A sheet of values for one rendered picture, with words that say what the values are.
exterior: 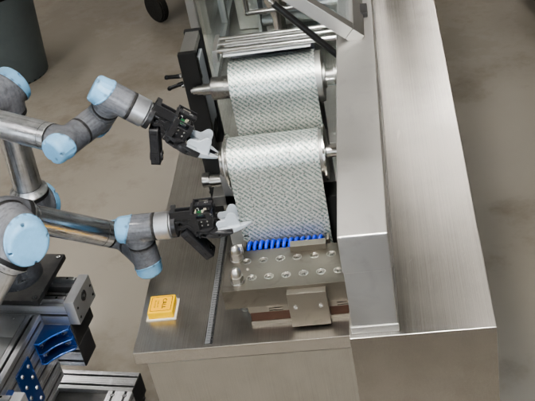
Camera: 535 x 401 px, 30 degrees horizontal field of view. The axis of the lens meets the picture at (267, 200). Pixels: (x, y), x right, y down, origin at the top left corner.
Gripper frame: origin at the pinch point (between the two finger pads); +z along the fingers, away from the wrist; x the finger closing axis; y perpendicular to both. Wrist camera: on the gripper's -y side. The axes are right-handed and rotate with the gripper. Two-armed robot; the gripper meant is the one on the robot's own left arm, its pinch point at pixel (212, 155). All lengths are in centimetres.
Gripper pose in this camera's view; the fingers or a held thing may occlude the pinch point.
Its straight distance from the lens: 261.0
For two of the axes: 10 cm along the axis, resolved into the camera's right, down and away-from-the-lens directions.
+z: 8.6, 4.4, 2.6
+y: 5.0, -6.9, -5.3
